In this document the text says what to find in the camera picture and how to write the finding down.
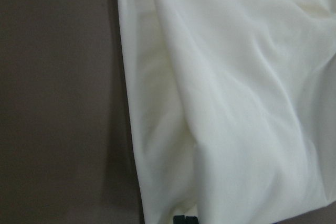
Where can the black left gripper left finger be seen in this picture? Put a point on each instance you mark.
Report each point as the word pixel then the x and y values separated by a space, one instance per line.
pixel 179 219

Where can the cream long-sleeve shirt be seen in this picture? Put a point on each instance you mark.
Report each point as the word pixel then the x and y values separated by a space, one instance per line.
pixel 232 107

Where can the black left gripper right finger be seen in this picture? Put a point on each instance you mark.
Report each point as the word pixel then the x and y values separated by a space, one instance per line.
pixel 191 220

